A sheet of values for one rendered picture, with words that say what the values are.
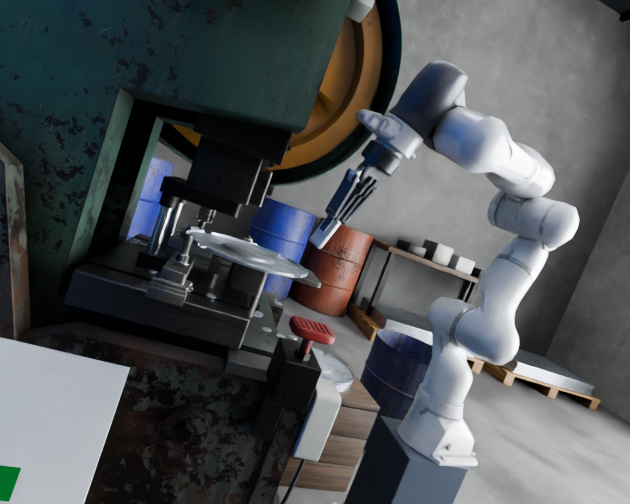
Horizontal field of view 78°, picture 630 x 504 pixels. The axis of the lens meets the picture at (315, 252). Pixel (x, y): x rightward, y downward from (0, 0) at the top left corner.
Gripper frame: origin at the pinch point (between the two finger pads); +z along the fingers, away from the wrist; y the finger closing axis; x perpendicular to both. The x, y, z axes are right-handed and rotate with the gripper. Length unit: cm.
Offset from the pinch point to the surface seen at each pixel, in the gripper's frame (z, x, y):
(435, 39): -164, 193, 343
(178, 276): 17.4, 5.1, -24.5
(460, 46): -177, 174, 362
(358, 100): -30, 36, 39
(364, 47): -43, 44, 36
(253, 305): 23.7, 3.0, 0.2
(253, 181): 0.8, 16.3, -7.6
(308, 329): 8.5, -16.8, -19.8
